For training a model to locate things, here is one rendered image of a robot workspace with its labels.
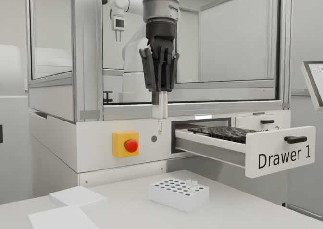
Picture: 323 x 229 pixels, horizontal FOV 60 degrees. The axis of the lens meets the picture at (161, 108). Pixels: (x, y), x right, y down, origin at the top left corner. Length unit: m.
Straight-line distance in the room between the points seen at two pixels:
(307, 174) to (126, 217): 2.17
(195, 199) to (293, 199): 2.17
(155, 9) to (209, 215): 0.48
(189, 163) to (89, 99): 0.44
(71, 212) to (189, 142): 0.48
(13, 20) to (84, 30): 3.33
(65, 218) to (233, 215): 0.35
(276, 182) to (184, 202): 0.84
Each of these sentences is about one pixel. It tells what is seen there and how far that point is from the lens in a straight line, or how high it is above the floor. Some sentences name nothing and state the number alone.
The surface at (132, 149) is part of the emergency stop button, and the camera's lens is 0.82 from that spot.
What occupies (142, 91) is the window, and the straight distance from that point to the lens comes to 0.92.
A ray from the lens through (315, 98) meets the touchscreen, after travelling 1.60.
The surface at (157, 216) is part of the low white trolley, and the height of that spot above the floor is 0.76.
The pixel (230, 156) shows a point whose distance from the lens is 0.79.
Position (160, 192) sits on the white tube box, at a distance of 0.71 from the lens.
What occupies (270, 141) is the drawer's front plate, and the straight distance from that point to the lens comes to 0.78.
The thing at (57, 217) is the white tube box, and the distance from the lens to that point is 0.55.
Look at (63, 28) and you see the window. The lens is 1.03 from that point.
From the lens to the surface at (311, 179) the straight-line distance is 2.67.
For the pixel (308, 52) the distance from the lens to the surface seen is 2.62.
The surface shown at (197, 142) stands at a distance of 0.89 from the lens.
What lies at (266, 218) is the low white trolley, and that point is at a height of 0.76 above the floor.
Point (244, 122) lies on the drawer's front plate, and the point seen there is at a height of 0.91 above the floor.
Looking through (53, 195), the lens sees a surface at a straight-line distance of 0.77.
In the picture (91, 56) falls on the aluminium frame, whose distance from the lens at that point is 0.84.
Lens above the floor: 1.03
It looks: 3 degrees down
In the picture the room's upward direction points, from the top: straight up
